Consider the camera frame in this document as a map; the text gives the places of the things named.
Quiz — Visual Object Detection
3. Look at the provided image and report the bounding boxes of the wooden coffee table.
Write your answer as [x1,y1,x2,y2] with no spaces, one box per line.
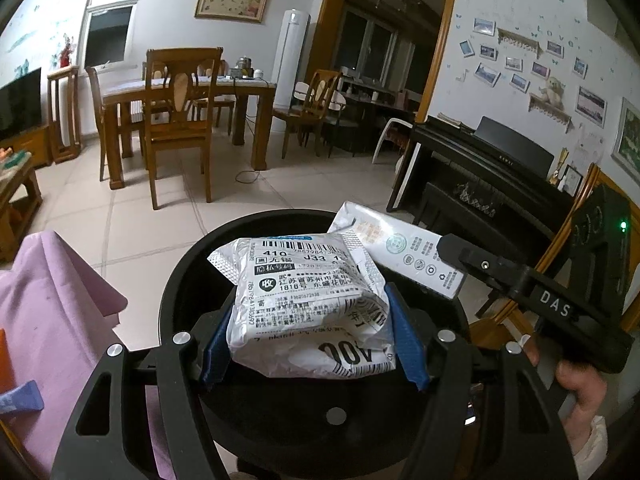
[0,160,43,261]

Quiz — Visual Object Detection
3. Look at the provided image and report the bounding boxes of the person's right forearm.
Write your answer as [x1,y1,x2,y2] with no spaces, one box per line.
[572,415,609,480]

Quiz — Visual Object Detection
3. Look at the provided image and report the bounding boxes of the white floor air conditioner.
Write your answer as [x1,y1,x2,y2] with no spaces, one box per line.
[272,8,311,111]

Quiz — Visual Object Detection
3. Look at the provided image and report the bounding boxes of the black upright piano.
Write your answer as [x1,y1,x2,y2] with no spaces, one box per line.
[387,116,576,256]

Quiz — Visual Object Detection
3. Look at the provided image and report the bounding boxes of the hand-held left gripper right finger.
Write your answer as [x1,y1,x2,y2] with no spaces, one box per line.
[384,282,581,480]

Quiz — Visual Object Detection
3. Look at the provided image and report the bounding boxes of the small framed certificate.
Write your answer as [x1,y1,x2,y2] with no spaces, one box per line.
[550,147,583,196]

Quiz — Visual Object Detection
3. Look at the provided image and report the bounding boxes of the wall photo collection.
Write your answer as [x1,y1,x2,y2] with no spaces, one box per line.
[459,17,608,128]

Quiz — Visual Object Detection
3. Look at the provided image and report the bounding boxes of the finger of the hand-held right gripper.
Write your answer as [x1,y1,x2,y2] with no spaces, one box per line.
[436,232,587,324]

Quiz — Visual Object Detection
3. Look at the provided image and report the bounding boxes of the black piano bench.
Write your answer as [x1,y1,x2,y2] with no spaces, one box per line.
[415,182,501,241]

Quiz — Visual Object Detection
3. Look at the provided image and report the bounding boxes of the wooden dining chair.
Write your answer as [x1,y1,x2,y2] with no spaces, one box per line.
[142,47,223,210]
[85,65,146,181]
[272,70,343,158]
[192,57,236,136]

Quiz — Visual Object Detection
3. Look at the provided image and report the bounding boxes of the books on piano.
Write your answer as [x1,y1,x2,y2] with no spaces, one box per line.
[437,112,476,133]

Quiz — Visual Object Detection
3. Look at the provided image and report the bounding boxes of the wooden doorway frame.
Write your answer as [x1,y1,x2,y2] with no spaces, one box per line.
[306,0,460,126]

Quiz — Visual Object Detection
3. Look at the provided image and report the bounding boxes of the black round trash bin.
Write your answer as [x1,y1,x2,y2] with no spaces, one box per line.
[159,208,473,480]

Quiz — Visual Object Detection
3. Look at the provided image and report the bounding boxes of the dark table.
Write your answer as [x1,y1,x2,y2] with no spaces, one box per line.
[320,92,416,156]

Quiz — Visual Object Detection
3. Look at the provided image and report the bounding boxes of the large framed landscape picture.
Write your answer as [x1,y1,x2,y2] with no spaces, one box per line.
[611,97,640,183]

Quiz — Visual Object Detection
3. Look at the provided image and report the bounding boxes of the person's right hand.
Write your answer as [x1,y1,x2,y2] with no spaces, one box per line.
[525,339,608,454]

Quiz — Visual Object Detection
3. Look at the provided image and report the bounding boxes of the dark window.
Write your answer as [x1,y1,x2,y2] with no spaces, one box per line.
[80,0,146,68]

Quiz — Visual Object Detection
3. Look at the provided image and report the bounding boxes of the white shipping bag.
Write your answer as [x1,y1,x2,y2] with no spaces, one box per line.
[207,232,398,378]

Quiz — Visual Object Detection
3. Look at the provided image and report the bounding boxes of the wooden plant stand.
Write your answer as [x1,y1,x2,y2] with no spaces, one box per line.
[47,66,82,163]

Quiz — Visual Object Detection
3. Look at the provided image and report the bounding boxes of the wooden television cabinet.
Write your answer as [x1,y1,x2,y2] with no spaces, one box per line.
[0,125,51,168]

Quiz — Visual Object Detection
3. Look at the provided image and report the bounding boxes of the wooden wall shelf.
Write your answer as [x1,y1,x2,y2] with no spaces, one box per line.
[497,29,543,58]
[529,94,573,133]

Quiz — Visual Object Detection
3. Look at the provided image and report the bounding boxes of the white plastic chair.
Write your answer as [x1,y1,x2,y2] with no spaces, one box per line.
[372,117,416,163]

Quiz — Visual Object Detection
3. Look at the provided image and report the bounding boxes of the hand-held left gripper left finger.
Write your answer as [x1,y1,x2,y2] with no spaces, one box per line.
[50,305,238,480]

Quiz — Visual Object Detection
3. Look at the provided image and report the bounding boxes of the pink cloth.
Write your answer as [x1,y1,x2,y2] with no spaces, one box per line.
[0,230,166,480]

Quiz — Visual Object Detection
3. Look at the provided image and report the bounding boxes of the blue tube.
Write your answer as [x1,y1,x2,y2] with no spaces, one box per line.
[0,380,45,415]

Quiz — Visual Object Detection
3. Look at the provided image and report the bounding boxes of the wooden furniture frame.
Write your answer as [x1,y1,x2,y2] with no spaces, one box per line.
[470,162,616,351]

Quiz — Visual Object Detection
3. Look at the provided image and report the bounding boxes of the floor power cable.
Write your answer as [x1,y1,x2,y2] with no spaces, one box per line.
[235,110,261,183]

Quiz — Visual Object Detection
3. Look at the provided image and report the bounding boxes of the wooden dining table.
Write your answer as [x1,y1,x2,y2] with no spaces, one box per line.
[100,72,277,190]

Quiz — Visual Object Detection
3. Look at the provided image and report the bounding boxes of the black television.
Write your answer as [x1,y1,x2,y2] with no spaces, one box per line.
[0,67,43,136]

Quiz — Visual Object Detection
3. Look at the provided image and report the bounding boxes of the white printed packet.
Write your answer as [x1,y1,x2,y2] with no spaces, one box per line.
[327,201,468,298]

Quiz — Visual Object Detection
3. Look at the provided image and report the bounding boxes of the white teddy bear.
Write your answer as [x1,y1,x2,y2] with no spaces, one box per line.
[537,76,563,108]

